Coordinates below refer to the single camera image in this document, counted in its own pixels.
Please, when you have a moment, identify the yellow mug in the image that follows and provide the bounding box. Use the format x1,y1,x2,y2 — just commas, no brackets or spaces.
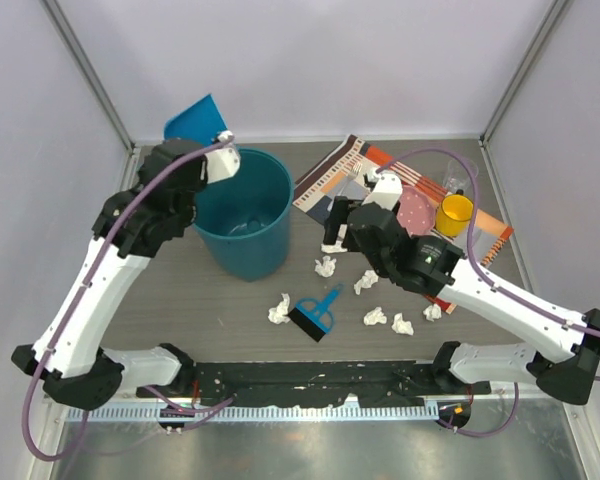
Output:
435,194,474,237

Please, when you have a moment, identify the white plastic fork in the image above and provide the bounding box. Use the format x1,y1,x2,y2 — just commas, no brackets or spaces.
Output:
338,162,362,196

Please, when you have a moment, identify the clear plastic cup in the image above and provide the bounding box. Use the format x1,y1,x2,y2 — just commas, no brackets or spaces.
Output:
442,159,479,197

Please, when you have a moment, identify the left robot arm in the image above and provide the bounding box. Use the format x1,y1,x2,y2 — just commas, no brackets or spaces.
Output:
11,139,239,411

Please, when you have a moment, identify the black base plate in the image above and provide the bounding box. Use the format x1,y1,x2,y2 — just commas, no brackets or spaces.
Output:
158,360,491,408

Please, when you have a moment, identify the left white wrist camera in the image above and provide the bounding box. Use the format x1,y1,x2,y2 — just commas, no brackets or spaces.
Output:
205,130,241,184

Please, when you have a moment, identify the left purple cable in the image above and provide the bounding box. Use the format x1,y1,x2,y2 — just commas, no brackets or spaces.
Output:
20,139,238,462

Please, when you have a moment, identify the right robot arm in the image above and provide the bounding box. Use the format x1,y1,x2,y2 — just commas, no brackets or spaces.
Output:
324,196,600,405

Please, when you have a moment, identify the white slotted cable duct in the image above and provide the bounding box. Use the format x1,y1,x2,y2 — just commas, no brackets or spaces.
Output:
89,401,439,423

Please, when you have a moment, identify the pink dotted plate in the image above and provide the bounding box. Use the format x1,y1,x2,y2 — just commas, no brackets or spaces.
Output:
396,186,435,236

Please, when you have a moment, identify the patterned placemat cloth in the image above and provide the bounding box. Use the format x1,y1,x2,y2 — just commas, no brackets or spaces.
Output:
291,133,514,315

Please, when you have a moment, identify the paper scrap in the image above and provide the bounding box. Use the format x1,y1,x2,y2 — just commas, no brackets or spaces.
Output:
268,293,290,325
353,270,379,295
363,307,387,326
423,303,442,322
321,242,347,255
391,313,414,336
314,255,337,278

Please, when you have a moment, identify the blue dustpan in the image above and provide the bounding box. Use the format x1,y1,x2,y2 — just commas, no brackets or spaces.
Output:
163,94,227,146

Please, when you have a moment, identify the blue hand brush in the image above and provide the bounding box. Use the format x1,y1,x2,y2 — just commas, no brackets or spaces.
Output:
288,283,344,342

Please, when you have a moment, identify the purple cable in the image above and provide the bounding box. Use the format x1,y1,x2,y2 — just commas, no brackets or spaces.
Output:
374,146,600,439
20,139,238,462

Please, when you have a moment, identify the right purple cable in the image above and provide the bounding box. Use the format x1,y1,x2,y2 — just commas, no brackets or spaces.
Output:
374,146,600,439

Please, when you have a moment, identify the teal trash bin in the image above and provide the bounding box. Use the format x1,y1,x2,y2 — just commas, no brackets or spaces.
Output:
193,147,294,282

